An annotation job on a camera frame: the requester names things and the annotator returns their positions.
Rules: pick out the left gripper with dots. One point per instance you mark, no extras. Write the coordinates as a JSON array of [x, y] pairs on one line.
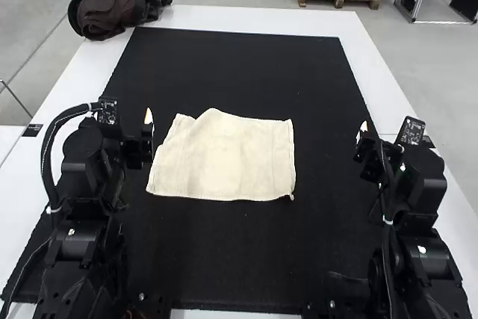
[[139, 149]]

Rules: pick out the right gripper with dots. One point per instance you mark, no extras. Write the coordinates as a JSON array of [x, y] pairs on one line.
[[370, 158]]

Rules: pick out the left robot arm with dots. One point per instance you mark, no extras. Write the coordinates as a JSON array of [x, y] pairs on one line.
[[82, 169]]

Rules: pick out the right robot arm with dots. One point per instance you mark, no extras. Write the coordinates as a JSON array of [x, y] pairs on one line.
[[422, 192]]

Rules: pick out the pale towel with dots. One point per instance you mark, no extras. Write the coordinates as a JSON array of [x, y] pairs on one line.
[[224, 158]]

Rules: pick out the black mat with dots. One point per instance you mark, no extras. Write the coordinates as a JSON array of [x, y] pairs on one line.
[[239, 72]]

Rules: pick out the black panel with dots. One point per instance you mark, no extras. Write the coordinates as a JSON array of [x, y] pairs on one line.
[[465, 1]]

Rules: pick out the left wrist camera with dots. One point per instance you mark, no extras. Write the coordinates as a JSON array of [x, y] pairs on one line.
[[108, 111]]

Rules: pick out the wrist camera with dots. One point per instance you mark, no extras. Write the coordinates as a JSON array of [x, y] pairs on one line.
[[412, 131], [108, 111]]

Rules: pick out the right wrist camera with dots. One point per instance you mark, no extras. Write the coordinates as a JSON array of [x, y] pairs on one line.
[[412, 131]]

